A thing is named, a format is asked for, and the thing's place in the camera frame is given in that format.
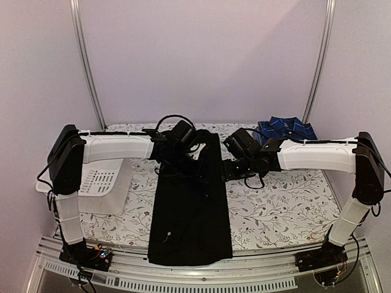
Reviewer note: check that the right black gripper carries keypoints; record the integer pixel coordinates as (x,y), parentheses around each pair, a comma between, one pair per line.
(226,172)

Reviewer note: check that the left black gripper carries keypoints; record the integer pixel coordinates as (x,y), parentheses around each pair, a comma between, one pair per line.
(201,171)

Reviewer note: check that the black long sleeve shirt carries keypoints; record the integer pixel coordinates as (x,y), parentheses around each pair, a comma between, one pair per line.
(190,218)

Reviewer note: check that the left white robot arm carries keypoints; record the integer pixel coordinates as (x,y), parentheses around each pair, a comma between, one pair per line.
(74,148)

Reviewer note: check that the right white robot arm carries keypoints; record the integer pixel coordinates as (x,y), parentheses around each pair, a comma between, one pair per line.
(357,155)

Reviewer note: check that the blue plaid folded shirt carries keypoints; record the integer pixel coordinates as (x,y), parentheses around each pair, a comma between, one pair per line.
(283,127)

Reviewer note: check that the floral patterned table cloth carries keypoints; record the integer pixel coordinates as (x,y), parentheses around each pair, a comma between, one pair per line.
(284,209)

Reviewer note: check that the white plastic basket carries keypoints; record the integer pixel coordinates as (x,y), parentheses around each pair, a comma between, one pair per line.
(103,190)

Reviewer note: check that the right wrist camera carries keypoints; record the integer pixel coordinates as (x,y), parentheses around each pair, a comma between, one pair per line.
(241,144)

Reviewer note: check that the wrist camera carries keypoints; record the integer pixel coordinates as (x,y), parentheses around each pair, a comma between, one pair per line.
(241,144)
(182,135)

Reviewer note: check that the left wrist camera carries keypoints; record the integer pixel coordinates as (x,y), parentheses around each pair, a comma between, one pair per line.
(182,135)

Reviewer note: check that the aluminium front rail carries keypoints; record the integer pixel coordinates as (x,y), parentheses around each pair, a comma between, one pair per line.
(247,271)

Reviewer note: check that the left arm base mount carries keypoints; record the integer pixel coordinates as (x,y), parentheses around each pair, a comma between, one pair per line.
(87,257)

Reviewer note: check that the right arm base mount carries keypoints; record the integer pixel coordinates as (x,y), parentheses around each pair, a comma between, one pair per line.
(327,255)

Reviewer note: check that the right aluminium frame post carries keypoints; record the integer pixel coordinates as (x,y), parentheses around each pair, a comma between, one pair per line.
(321,59)

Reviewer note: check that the aluminium frame post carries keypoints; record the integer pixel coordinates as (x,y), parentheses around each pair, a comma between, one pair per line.
(85,62)
(321,59)

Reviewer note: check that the left aluminium frame post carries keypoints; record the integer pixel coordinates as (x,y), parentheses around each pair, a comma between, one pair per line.
(85,62)

